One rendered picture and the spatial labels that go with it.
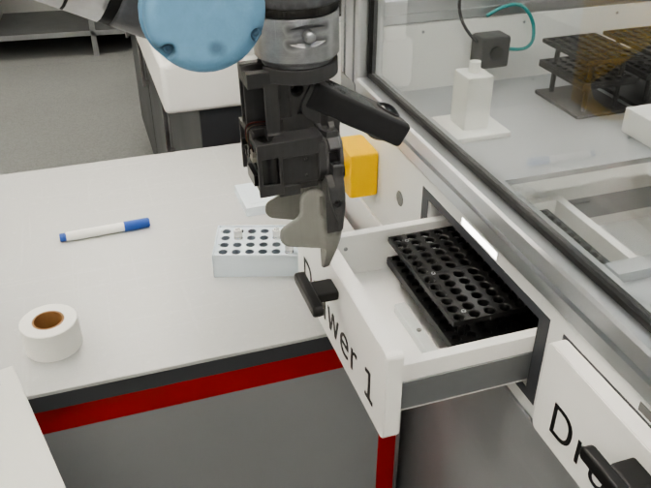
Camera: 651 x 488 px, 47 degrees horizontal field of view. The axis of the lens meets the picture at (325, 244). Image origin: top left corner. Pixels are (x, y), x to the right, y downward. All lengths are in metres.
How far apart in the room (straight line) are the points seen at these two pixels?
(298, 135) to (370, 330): 0.20
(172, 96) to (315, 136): 0.87
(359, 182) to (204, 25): 0.67
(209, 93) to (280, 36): 0.91
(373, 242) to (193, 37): 0.53
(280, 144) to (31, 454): 0.37
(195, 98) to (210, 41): 1.07
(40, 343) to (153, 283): 0.20
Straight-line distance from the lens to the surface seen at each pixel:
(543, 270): 0.74
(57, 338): 0.97
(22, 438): 0.79
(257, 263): 1.07
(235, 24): 0.46
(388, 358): 0.69
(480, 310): 0.80
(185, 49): 0.46
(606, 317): 0.68
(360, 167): 1.09
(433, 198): 0.94
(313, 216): 0.71
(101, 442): 1.03
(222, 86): 1.53
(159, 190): 1.34
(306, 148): 0.67
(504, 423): 0.90
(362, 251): 0.94
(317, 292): 0.79
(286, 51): 0.64
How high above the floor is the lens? 1.37
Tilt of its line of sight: 32 degrees down
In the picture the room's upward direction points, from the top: straight up
